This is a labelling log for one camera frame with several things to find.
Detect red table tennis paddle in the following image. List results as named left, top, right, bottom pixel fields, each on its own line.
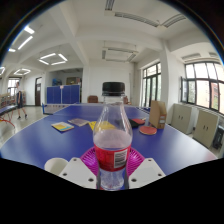
left=138, top=125, right=158, bottom=136
left=131, top=117, right=147, bottom=126

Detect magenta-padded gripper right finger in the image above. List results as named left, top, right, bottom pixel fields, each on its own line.
left=125, top=147, right=167, bottom=190

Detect white mug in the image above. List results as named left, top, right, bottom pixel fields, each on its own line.
left=44, top=157, right=70, bottom=176

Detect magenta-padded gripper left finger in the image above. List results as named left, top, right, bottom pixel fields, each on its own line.
left=58, top=147, right=100, bottom=190

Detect tall blue partition panels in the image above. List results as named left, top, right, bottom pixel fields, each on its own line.
left=46, top=84, right=82, bottom=105

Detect ceiling light fixtures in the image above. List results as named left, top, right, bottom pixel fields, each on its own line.
left=0, top=0, right=188, bottom=76

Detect black table tennis paddle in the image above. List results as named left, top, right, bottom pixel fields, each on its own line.
left=128, top=118, right=143, bottom=129

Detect brown cardboard box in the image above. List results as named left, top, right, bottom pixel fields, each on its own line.
left=148, top=100, right=168, bottom=130

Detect person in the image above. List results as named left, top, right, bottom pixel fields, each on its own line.
left=15, top=82, right=29, bottom=120

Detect beige two-door cabinet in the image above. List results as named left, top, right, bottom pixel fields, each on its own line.
left=192, top=109, right=220, bottom=149
left=170, top=103, right=195, bottom=135

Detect wide dark-framed window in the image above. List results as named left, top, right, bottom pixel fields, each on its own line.
left=181, top=61, right=224, bottom=115

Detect dark wooden door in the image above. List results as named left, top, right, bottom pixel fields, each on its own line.
left=34, top=77, right=43, bottom=107

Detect dark patterned book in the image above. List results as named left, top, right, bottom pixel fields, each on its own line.
left=67, top=117, right=91, bottom=128

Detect clear red-labelled drink bottle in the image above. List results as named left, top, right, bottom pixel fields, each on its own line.
left=92, top=81, right=134, bottom=191

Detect blue and yellow book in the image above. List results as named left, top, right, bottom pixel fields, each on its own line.
left=50, top=121, right=75, bottom=133

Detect tall dark-framed window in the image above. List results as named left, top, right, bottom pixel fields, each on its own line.
left=142, top=62, right=163, bottom=108

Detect blue table with red legs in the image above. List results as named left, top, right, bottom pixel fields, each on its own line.
left=0, top=104, right=18, bottom=130

